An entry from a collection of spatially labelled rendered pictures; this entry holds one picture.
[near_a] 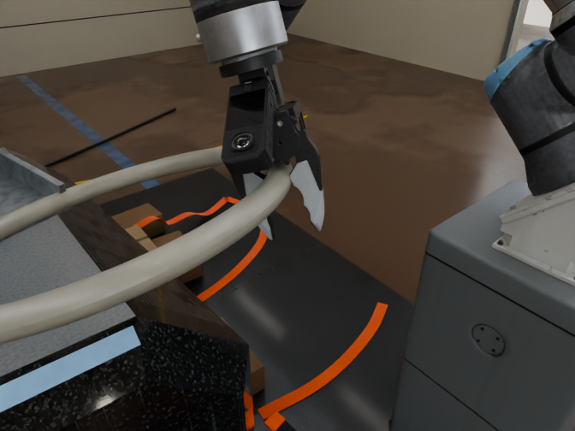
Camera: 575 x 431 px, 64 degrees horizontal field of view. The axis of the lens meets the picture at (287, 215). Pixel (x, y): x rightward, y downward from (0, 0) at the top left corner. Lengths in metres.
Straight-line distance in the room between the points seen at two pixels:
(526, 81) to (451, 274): 0.43
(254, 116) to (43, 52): 5.81
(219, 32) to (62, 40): 5.79
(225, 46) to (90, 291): 0.27
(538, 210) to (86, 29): 5.81
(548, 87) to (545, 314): 0.43
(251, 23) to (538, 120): 0.68
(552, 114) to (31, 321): 0.92
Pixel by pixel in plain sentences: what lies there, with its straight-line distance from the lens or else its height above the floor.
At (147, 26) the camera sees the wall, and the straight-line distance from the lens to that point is 6.61.
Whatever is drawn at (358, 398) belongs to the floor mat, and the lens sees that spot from 1.77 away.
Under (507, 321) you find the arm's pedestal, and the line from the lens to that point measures 1.09.
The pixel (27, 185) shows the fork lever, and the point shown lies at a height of 1.04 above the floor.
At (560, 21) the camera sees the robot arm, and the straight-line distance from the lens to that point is 0.98.
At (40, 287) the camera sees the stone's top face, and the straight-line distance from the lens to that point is 1.05.
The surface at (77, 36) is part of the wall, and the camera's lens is 6.31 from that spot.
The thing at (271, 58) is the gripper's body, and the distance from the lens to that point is 0.51.
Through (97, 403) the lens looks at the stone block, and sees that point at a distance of 0.91.
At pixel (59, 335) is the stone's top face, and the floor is 0.82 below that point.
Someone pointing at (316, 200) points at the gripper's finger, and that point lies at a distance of 0.53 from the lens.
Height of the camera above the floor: 1.44
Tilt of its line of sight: 33 degrees down
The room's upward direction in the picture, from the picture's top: straight up
